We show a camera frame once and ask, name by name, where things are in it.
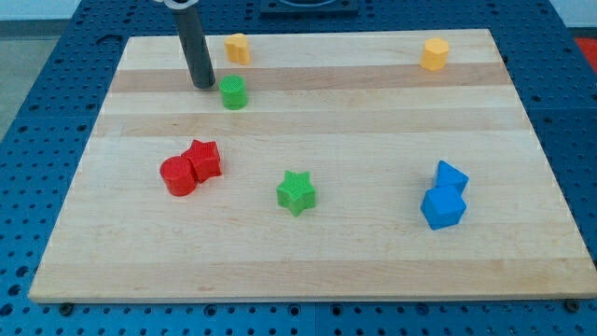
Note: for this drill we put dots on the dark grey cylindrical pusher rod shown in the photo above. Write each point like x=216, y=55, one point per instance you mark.
x=194, y=46

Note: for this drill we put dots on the green star block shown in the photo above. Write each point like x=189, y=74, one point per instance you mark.
x=296, y=192

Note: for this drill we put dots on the blue cube block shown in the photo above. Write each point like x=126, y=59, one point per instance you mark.
x=443, y=207

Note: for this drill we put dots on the yellow heart block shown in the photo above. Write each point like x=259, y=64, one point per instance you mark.
x=237, y=49

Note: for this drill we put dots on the green cylinder block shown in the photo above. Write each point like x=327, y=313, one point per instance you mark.
x=233, y=92

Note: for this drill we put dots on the blue triangle block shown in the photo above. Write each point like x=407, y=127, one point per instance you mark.
x=448, y=175

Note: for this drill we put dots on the red star block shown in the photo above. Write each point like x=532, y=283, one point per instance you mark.
x=205, y=159

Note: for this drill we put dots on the red cylinder block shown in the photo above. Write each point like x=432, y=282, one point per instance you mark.
x=178, y=176

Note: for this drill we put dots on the yellow hexagon block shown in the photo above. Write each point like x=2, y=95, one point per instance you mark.
x=435, y=54

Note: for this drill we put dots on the light wooden board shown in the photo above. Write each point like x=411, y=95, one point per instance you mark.
x=359, y=113

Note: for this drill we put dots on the silver rod mount ring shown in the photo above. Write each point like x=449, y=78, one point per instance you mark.
x=178, y=4

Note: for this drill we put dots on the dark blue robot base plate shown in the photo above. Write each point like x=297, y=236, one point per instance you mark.
x=278, y=8

